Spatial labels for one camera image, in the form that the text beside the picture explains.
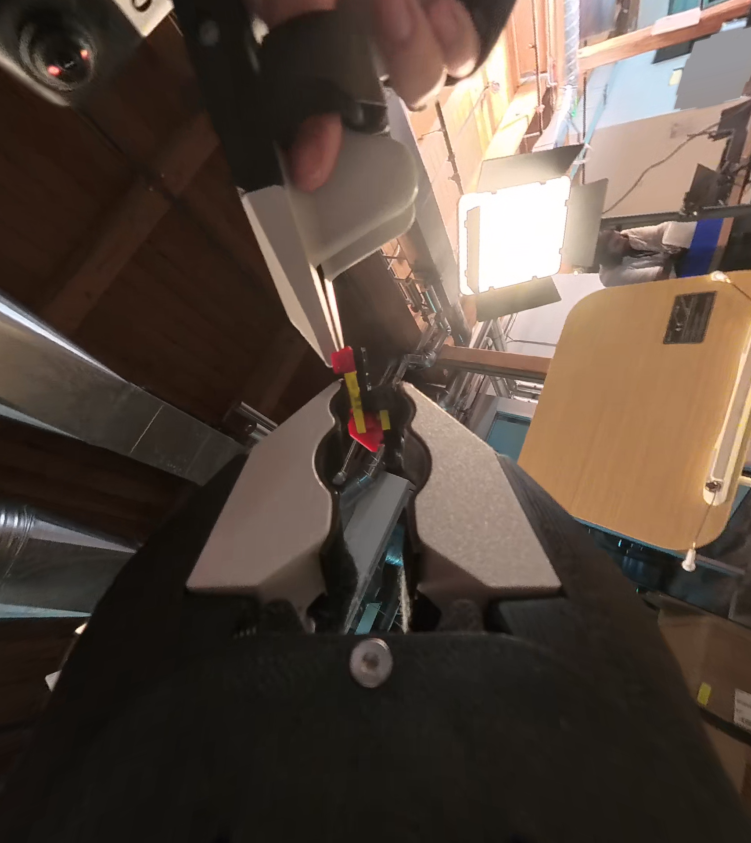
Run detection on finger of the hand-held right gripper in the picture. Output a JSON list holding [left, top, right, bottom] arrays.
[[323, 278, 345, 358], [240, 186, 335, 367]]

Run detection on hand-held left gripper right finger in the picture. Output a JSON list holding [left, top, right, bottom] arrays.
[[402, 382, 562, 599]]

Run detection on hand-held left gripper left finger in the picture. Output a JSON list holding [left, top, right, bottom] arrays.
[[186, 382, 342, 599]]

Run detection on small red yellow lego assembly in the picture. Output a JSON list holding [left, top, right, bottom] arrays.
[[331, 346, 395, 455]]

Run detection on person's right hand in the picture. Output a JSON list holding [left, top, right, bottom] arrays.
[[290, 0, 483, 194]]

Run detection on light wooden board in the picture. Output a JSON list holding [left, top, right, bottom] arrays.
[[519, 269, 751, 570]]

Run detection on bright studio light panel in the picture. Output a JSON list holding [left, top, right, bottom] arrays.
[[457, 146, 608, 324]]

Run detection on silver metal ducts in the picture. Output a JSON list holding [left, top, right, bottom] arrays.
[[0, 263, 248, 620]]

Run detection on cardboard box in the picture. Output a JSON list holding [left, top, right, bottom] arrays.
[[658, 593, 751, 798]]

